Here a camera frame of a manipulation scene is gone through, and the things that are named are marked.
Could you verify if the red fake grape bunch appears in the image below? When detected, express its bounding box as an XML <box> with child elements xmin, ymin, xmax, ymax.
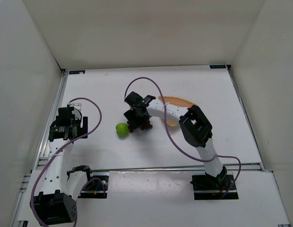
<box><xmin>127</xmin><ymin>121</ymin><xmax>153</xmax><ymax>133</ymax></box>

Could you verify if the green fake apple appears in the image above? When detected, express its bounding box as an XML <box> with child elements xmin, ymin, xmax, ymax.
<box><xmin>115</xmin><ymin>123</ymin><xmax>129</xmax><ymax>138</ymax></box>

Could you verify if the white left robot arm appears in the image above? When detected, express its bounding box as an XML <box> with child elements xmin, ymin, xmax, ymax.
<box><xmin>30</xmin><ymin>106</ymin><xmax>90</xmax><ymax>227</ymax></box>

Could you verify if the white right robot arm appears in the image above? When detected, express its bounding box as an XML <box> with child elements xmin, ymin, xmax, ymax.
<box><xmin>124</xmin><ymin>92</ymin><xmax>229</xmax><ymax>190</ymax></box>

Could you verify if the woven triangular fruit basket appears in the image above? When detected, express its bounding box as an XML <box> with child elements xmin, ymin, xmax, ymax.
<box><xmin>158</xmin><ymin>96</ymin><xmax>197</xmax><ymax>127</ymax></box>

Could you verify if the blue left corner label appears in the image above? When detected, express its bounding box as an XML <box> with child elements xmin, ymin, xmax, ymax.
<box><xmin>69</xmin><ymin>70</ymin><xmax>85</xmax><ymax>75</ymax></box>

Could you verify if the blue corner label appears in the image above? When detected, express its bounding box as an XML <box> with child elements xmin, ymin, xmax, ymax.
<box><xmin>69</xmin><ymin>70</ymin><xmax>85</xmax><ymax>75</ymax></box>
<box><xmin>209</xmin><ymin>65</ymin><xmax>226</xmax><ymax>69</ymax></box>

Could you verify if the blue right corner label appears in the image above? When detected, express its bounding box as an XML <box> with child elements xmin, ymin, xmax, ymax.
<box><xmin>209</xmin><ymin>65</ymin><xmax>226</xmax><ymax>69</ymax></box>

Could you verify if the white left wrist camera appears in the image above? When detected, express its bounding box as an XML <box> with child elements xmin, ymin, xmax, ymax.
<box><xmin>67</xmin><ymin>102</ymin><xmax>82</xmax><ymax>118</ymax></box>

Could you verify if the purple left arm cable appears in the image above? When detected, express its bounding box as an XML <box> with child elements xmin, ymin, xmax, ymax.
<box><xmin>29</xmin><ymin>97</ymin><xmax>106</xmax><ymax>225</ymax></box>

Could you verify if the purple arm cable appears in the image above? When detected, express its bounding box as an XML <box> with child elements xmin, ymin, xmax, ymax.
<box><xmin>29</xmin><ymin>97</ymin><xmax>106</xmax><ymax>225</ymax></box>
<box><xmin>124</xmin><ymin>77</ymin><xmax>241</xmax><ymax>199</ymax></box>

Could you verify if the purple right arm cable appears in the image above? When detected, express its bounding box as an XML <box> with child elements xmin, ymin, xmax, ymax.
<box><xmin>124</xmin><ymin>77</ymin><xmax>241</xmax><ymax>199</ymax></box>

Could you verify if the aluminium left side rail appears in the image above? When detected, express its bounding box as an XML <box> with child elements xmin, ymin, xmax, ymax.
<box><xmin>9</xmin><ymin>69</ymin><xmax>68</xmax><ymax>227</ymax></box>

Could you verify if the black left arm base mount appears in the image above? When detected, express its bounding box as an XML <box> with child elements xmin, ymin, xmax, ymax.
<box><xmin>78</xmin><ymin>172</ymin><xmax>109</xmax><ymax>199</ymax></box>

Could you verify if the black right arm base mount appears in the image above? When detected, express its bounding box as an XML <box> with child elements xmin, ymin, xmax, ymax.
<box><xmin>190</xmin><ymin>174</ymin><xmax>239</xmax><ymax>201</ymax></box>

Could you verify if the aluminium front rail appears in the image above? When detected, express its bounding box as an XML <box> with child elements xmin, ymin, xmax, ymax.
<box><xmin>92</xmin><ymin>163</ymin><xmax>264</xmax><ymax>172</ymax></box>

